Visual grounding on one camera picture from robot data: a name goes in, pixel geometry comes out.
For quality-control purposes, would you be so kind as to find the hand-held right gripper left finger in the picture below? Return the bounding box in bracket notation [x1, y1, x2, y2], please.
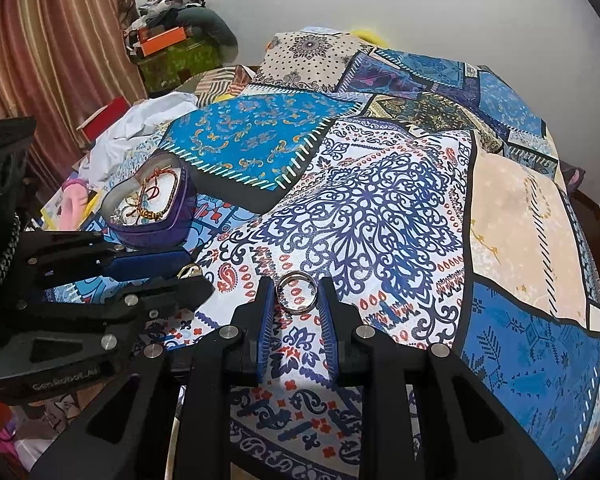
[30, 276, 277, 480]

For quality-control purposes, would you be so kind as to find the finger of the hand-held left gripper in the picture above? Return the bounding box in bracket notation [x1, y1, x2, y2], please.
[0, 275, 216, 377]
[22, 230, 195, 292]

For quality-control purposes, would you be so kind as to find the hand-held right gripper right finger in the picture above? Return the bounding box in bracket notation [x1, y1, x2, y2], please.
[317, 276, 561, 480]

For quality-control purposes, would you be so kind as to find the silver ring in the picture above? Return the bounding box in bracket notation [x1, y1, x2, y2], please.
[274, 270, 319, 315]

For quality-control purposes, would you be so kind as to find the purple heart-shaped jewelry box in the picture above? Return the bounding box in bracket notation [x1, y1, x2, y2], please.
[101, 154, 199, 250]

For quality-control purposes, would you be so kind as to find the pile of bracelets and necklaces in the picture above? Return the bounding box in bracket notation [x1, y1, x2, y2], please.
[110, 166, 182, 227]

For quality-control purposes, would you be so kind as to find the pink soft object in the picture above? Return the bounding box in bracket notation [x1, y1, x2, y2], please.
[61, 179, 104, 229]

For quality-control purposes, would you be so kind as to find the red cardboard box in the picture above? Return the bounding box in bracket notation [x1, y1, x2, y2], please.
[76, 97, 132, 144]

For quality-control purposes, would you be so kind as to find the striped brown curtain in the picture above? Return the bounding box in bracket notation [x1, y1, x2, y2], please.
[0, 0, 149, 202]

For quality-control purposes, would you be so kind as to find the white cloth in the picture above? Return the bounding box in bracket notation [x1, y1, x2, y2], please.
[76, 91, 202, 184]

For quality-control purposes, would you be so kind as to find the blue patchwork printed blanket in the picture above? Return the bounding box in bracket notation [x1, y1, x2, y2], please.
[40, 30, 600, 480]

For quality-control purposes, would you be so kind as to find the orange striped cloth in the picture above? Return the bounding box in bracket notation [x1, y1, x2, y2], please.
[186, 64, 254, 107]

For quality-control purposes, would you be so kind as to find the green patterned cloth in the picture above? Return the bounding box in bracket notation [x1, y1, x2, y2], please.
[134, 40, 227, 94]

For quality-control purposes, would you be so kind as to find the orange box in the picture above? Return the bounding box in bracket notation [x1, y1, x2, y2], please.
[136, 26, 187, 57]

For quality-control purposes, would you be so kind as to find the pile of clothes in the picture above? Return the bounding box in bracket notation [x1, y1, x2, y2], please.
[124, 0, 209, 52]

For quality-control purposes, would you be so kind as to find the purple floor bag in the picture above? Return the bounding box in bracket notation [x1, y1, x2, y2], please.
[561, 156, 587, 197]

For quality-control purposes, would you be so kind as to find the black white braided cable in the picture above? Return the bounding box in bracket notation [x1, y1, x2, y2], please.
[0, 211, 22, 317]

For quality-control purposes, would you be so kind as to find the yellow ring-shaped object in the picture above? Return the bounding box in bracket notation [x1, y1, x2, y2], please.
[351, 28, 387, 47]

